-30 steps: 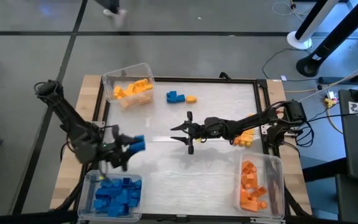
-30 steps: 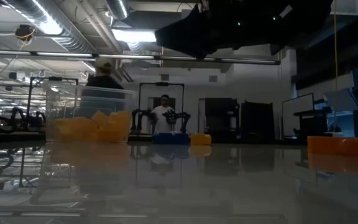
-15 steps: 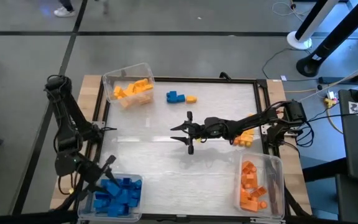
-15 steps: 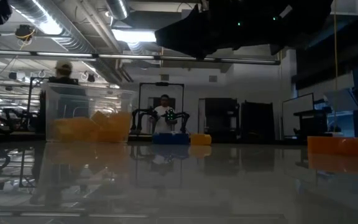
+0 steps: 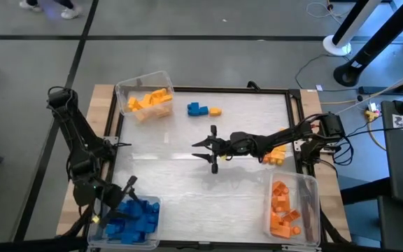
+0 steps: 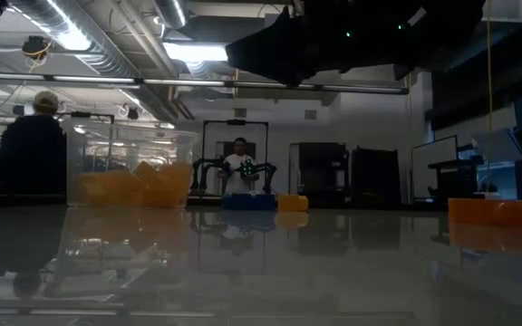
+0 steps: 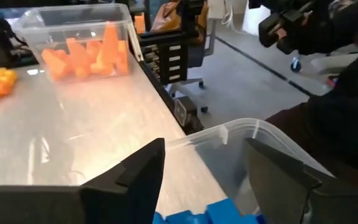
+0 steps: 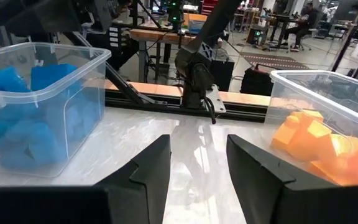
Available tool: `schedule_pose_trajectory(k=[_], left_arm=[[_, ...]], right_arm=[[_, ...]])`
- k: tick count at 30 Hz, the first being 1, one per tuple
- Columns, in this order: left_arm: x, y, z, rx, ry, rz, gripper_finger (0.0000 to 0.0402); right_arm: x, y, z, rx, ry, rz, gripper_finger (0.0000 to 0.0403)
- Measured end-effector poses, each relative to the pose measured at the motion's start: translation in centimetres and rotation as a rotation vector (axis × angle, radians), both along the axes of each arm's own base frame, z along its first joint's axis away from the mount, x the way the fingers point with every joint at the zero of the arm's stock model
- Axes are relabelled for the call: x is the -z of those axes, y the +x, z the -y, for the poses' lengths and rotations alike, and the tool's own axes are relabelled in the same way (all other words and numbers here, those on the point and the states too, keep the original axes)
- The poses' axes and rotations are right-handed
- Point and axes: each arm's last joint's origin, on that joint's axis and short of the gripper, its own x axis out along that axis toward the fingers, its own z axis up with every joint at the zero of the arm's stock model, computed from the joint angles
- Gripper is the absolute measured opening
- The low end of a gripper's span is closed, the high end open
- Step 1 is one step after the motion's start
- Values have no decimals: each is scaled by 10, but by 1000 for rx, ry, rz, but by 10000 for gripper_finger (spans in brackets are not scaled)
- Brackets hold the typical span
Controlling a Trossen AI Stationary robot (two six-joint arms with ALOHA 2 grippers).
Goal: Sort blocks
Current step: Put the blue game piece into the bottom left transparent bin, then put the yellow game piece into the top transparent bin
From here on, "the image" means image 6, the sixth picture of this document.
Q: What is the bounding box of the long ceiling light rail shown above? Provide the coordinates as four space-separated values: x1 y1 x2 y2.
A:
0 72 411 96

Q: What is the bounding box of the whiteboard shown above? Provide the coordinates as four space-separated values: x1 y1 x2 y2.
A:
411 134 460 199

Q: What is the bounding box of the silver ventilation duct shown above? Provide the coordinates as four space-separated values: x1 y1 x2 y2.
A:
151 0 189 29

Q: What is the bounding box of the dark desk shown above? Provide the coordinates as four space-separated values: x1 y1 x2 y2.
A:
427 156 485 198

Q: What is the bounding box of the black monitor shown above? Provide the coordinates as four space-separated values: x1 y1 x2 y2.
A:
297 142 349 196

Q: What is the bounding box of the person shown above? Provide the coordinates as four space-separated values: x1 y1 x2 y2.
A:
0 90 68 196
222 137 260 195

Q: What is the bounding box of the black gantry frame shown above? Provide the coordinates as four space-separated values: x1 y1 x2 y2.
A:
201 119 270 196
59 110 116 137

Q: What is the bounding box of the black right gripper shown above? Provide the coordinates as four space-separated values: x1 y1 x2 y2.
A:
225 0 425 87

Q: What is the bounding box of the tilted white panel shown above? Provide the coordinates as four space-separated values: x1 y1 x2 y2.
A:
471 128 522 164

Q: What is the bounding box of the ceiling sensor with yellow cable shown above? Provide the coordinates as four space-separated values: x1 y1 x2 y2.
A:
20 34 53 60

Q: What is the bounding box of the blue toy block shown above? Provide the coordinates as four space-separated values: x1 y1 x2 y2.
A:
257 194 277 212
221 193 261 212

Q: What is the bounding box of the large ribbed ceiling duct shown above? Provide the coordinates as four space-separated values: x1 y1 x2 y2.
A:
6 0 140 78

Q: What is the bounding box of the black cabinet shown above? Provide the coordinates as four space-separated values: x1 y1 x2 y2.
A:
351 147 401 205

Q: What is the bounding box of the orange toy block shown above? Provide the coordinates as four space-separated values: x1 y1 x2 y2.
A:
447 197 516 229

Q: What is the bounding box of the clear plastic bin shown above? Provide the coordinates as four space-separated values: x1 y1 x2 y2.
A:
63 118 198 209

